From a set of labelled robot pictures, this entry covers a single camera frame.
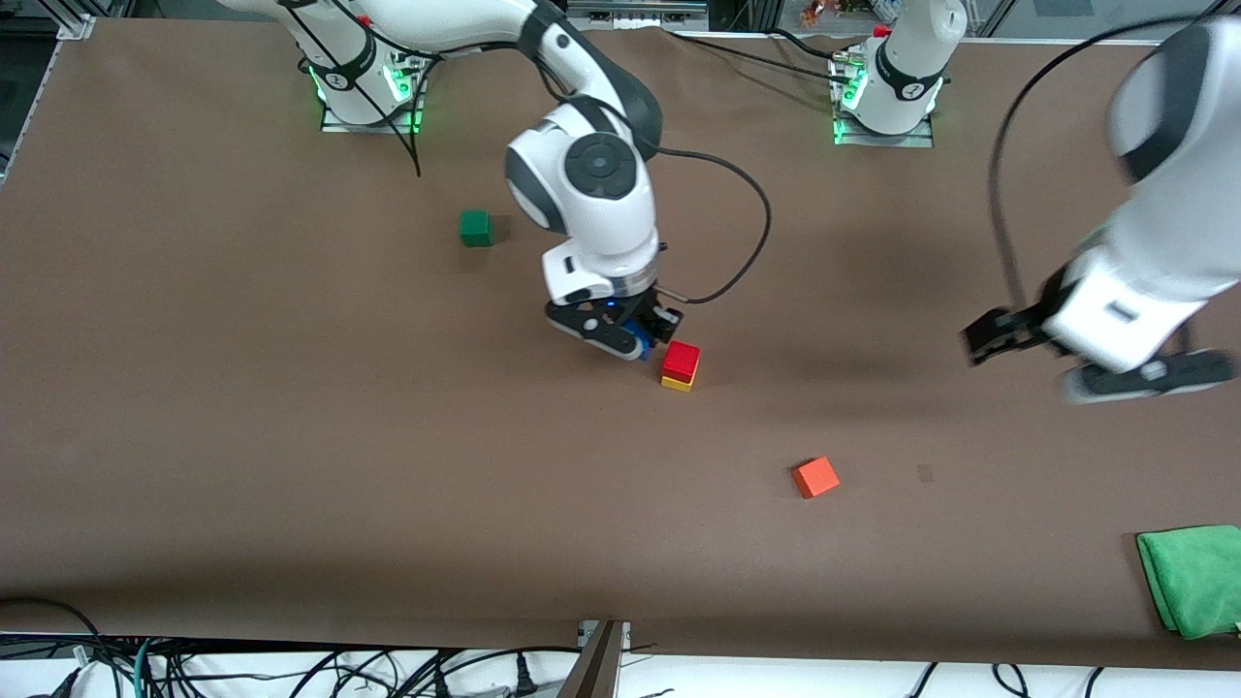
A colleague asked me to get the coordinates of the black arched cable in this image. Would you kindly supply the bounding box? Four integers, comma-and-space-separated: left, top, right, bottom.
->
0, 596, 108, 670

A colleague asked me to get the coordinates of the orange block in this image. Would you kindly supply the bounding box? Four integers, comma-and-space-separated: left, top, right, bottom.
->
792, 456, 842, 500

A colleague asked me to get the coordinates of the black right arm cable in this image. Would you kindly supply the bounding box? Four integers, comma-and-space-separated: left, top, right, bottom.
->
276, 0, 774, 304

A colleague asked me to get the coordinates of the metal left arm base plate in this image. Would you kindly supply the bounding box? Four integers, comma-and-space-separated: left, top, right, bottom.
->
831, 48, 938, 149

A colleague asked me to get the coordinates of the brown table cover sheet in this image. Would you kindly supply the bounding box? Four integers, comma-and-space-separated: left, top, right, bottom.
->
0, 17, 1241, 672

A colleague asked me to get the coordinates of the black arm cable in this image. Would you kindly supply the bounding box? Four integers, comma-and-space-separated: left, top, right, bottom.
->
987, 5, 1241, 311
276, 0, 774, 304

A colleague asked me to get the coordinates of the red block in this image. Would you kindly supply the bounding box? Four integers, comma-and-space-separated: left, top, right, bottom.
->
661, 340, 702, 383

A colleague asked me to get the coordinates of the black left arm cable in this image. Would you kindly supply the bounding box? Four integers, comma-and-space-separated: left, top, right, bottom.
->
987, 5, 1241, 311

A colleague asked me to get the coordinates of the grey aluminium rail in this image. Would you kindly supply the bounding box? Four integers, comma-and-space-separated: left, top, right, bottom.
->
567, 0, 710, 30

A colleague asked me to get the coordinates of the green cloth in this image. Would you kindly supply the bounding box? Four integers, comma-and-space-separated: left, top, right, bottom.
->
1135, 524, 1241, 641

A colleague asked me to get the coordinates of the grey metal frame post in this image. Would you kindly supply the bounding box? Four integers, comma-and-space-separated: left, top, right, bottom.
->
557, 620, 632, 698

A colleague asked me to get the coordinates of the long black table cable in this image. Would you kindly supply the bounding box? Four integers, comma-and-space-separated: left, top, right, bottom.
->
667, 29, 843, 77

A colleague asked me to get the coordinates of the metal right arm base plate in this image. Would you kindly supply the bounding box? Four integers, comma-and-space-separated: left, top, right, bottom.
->
320, 44, 430, 135

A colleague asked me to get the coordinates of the short black table cable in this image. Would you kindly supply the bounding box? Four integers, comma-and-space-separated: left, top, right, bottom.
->
766, 27, 856, 61

